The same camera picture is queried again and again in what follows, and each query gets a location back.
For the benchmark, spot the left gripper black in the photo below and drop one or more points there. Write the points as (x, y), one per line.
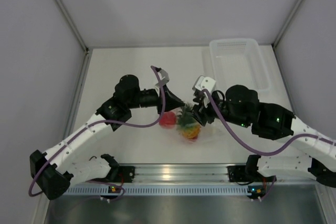
(171, 102)

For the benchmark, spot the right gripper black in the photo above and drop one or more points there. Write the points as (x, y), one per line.
(202, 112)

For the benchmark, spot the fake pineapple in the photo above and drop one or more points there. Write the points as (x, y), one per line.
(186, 125)

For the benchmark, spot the fake red apple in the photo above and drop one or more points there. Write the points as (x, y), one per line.
(168, 120)

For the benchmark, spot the clear zip top bag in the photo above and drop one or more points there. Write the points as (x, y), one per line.
(208, 133)

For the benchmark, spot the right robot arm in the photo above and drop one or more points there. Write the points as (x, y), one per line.
(305, 152)

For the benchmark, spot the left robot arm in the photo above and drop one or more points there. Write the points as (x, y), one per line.
(55, 170)

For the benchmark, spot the white plastic basket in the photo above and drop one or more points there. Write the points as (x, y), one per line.
(239, 61)

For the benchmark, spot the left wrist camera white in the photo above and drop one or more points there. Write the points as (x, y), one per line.
(163, 78)

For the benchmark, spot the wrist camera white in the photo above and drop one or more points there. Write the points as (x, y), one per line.
(163, 78)
(204, 83)

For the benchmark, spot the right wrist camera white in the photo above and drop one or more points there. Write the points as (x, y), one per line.
(204, 83)

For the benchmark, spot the aluminium mounting rail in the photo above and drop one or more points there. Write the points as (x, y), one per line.
(153, 173)

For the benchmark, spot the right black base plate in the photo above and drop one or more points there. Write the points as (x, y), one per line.
(237, 174)

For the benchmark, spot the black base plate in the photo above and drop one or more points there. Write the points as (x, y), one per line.
(123, 174)
(237, 174)

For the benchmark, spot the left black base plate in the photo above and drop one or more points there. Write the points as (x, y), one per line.
(123, 174)

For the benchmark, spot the white slotted cable duct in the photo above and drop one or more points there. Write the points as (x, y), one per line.
(160, 190)

